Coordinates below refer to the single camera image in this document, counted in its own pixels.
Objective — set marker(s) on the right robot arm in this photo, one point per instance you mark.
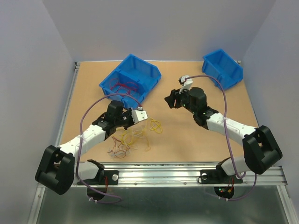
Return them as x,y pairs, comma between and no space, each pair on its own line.
260,148

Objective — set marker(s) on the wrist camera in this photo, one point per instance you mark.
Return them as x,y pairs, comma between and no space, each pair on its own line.
139,115
186,83

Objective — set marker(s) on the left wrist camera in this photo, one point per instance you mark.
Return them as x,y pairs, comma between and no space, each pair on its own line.
139,115

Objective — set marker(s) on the aluminium frame rail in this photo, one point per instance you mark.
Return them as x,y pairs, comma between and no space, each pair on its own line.
177,155

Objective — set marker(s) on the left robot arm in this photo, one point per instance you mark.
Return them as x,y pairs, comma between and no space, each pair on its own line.
60,166

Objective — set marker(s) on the large divided blue bin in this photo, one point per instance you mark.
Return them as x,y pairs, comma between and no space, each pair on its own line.
131,81

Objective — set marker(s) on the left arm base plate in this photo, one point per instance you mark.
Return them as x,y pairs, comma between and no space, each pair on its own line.
109,178

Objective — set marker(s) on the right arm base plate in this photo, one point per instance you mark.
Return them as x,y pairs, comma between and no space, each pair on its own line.
214,176

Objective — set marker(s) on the small blue bin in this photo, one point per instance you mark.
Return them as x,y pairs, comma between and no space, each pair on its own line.
222,67

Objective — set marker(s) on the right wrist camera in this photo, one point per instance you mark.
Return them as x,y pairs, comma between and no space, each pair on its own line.
186,83

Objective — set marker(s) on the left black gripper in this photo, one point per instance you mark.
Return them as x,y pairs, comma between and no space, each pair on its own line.
129,112

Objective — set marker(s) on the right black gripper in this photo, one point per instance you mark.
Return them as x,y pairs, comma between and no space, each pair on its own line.
175,94

